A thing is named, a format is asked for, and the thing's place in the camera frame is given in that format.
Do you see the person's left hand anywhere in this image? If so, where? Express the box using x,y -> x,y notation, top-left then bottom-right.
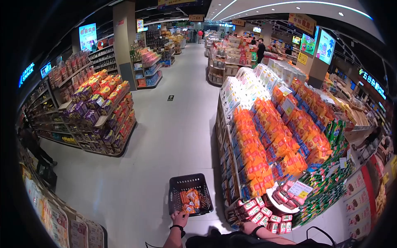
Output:
171,211 -> 190,227

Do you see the person's right hand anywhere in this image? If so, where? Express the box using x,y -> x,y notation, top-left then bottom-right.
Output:
241,222 -> 257,235

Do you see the black plastic shopping basket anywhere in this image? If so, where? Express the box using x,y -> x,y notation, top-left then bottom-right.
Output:
168,173 -> 214,218

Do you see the pile of orange snack packets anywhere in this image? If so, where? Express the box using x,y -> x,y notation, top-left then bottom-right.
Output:
179,189 -> 201,215

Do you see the person's body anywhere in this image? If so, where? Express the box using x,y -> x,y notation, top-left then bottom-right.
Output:
185,228 -> 336,248

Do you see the full shop shelf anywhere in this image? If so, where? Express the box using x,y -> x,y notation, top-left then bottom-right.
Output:
323,71 -> 397,245
215,58 -> 357,235
205,31 -> 258,87
130,29 -> 176,91
58,69 -> 138,157
17,34 -> 118,149
18,149 -> 108,248

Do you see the bright advertising screen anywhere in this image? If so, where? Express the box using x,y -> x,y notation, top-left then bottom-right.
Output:
78,23 -> 98,51
316,29 -> 336,66

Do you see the blue neon sign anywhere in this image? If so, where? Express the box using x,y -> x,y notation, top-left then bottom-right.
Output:
18,63 -> 35,88

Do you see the green cartoon advertising screen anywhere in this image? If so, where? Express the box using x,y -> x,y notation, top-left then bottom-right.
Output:
300,26 -> 319,56

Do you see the yellow hanging sign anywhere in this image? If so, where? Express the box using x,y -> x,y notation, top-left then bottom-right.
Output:
287,13 -> 317,37

